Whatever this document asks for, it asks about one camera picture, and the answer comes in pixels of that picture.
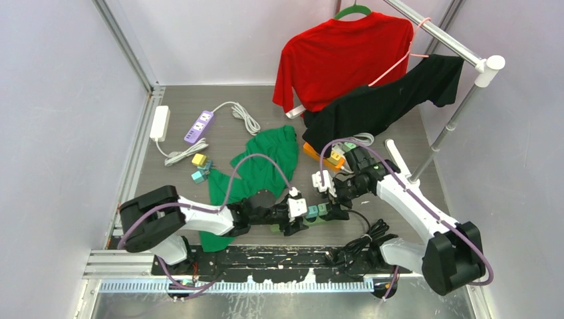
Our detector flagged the aluminium frame rail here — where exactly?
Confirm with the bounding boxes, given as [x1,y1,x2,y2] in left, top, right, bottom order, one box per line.
[92,0,166,177]

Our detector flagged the green power strip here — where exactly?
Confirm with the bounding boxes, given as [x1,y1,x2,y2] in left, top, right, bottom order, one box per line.
[268,213,350,233]

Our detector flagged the pink clothes hanger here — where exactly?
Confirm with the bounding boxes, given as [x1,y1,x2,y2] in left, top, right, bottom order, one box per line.
[368,17,432,87]

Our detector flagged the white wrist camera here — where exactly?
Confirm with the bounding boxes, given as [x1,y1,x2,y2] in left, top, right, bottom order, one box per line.
[287,187,309,221]
[311,170,336,196]

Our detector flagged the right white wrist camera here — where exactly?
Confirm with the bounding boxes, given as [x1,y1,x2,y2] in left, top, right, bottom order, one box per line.
[311,170,336,196]

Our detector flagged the black t-shirt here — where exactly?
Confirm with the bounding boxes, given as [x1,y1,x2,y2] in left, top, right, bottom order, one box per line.
[302,54,465,153]

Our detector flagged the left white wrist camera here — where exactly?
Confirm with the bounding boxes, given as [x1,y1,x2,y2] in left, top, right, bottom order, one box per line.
[287,187,309,221]

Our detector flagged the yellow plug adapter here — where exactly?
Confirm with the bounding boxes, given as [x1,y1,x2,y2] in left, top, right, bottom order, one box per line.
[192,153,213,171]

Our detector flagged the green clothes hanger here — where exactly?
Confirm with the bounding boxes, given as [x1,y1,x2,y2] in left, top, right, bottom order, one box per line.
[334,4,372,20]

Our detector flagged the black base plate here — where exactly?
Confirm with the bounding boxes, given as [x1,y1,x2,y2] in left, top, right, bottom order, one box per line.
[167,246,394,283]

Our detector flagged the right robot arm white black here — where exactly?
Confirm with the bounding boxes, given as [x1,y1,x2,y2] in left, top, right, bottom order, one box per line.
[333,147,493,296]

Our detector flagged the orange power strip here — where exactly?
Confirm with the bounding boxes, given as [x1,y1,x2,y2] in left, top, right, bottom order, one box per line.
[303,142,345,171]

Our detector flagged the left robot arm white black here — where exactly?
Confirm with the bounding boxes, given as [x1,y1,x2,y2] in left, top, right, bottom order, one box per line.
[118,185,309,274]

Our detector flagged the red t-shirt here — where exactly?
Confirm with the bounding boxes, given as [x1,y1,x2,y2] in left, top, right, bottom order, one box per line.
[272,12,414,113]

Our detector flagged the green t-shirt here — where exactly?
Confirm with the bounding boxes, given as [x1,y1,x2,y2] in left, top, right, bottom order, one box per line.
[199,125,299,252]

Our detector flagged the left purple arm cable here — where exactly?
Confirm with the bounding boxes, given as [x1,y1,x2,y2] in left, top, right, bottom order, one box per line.
[116,153,296,302]

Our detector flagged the purple strip white cable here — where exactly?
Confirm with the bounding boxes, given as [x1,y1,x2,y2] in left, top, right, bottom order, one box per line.
[211,101,261,136]

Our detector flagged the purple power strip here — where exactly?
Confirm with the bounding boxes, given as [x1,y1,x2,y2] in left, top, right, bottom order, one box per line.
[184,110,215,145]

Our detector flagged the silver clothes rack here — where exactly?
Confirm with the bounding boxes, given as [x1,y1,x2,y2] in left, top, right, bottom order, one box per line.
[383,0,507,185]

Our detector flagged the white power strip cable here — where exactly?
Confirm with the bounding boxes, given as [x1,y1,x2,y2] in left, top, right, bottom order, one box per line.
[154,136,210,168]

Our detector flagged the white power strip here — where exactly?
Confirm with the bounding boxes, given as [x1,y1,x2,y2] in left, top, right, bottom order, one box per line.
[149,106,170,142]

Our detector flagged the teal plug adapter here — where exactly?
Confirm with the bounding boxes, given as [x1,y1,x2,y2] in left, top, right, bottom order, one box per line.
[191,170,208,184]
[305,203,327,223]

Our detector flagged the black coiled cable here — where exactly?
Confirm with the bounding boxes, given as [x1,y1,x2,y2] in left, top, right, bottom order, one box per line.
[326,209,390,265]

